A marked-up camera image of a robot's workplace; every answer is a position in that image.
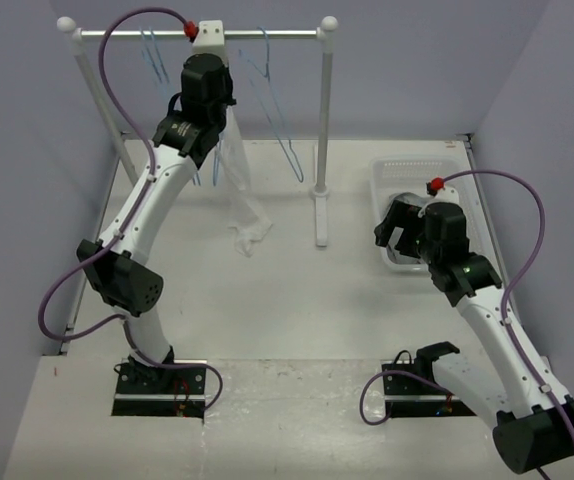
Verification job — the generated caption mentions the purple cable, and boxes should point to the purple cable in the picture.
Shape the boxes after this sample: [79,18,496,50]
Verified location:
[39,7,224,414]
[359,169,574,480]

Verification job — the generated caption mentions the white clothes rack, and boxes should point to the white clothes rack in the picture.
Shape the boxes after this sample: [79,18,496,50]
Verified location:
[57,16,338,248]

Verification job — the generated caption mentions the white plastic basket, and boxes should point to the white plastic basket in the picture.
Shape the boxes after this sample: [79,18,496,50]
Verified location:
[370,154,495,260]

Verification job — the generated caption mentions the blue hanger right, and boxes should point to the blue hanger right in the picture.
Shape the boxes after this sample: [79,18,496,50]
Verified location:
[238,26,305,183]

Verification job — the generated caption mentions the white tank top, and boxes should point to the white tank top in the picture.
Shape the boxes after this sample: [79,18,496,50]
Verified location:
[215,107,273,258]

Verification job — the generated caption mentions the blue hanger with top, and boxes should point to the blue hanger with top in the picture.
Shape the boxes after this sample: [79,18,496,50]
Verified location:
[212,142,222,187]

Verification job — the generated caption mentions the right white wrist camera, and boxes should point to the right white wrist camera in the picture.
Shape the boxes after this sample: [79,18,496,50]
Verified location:
[418,177,460,218]

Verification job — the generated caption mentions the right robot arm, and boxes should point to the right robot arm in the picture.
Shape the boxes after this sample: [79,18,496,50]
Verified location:
[374,194,574,474]

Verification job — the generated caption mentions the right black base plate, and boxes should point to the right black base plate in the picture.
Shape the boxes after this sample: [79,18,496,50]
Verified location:
[383,375,474,418]

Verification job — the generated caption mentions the blue hanger far left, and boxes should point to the blue hanger far left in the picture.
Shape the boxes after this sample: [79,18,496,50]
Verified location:
[135,24,209,187]

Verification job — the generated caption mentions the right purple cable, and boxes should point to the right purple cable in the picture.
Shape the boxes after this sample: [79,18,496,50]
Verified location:
[359,169,574,480]

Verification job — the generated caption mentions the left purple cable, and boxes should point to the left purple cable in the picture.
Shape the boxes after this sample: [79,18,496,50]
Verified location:
[39,7,224,414]

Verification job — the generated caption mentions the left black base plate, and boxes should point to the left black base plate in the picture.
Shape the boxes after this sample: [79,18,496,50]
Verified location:
[111,357,206,420]

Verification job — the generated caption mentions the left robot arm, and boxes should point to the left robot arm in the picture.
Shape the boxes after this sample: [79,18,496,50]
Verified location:
[77,53,235,393]

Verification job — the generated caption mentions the grey clothes in basket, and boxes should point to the grey clothes in basket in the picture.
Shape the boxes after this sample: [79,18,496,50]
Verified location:
[387,192,424,265]

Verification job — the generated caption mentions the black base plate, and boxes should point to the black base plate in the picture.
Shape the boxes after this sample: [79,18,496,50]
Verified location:
[111,357,206,420]
[383,375,474,418]

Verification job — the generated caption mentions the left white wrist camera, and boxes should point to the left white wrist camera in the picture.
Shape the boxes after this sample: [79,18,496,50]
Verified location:
[192,20,228,64]

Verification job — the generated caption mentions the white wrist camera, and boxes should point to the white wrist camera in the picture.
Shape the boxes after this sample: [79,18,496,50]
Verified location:
[418,177,460,218]
[192,20,228,64]

